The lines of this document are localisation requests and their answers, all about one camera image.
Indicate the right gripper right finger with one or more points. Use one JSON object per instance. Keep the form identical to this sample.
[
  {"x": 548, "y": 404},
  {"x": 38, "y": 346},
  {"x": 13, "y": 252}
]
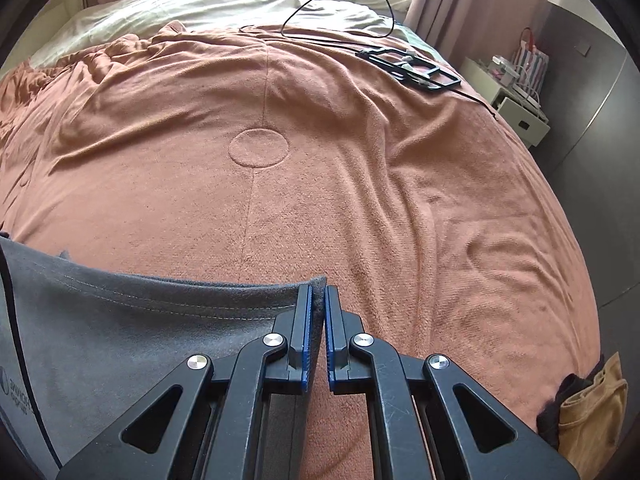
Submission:
[{"x": 396, "y": 388}]

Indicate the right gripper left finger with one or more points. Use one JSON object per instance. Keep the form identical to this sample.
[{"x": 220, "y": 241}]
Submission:
[{"x": 261, "y": 401}]

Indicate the grey t-shirt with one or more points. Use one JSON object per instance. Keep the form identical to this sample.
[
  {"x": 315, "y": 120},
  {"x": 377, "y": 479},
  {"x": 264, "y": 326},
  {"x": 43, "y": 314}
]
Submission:
[{"x": 79, "y": 346}]

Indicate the terracotta bed blanket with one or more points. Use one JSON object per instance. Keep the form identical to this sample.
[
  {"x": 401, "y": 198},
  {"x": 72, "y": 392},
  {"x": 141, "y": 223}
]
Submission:
[{"x": 248, "y": 158}]

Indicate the tan folded garment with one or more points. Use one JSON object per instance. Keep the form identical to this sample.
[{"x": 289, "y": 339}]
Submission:
[{"x": 584, "y": 420}]

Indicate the white bedside drawer cabinet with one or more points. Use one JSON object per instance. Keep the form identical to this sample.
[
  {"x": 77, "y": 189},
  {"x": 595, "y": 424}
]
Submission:
[{"x": 528, "y": 122}]

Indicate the striped paper bag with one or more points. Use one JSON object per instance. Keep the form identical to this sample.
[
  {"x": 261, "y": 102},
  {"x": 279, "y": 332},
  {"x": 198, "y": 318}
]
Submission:
[{"x": 530, "y": 64}]

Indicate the dark grey wardrobe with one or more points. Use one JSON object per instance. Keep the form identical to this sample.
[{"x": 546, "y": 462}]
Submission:
[{"x": 591, "y": 154}]

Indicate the pink curtain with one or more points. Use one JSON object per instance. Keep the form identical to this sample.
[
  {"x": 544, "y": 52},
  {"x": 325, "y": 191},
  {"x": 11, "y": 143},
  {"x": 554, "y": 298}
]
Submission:
[{"x": 477, "y": 29}]

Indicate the cream bed sheet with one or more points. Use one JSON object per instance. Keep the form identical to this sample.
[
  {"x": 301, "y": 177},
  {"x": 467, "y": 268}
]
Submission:
[{"x": 144, "y": 18}]

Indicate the black metal frame rack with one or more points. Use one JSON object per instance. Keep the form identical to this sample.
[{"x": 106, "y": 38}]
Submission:
[{"x": 413, "y": 70}]

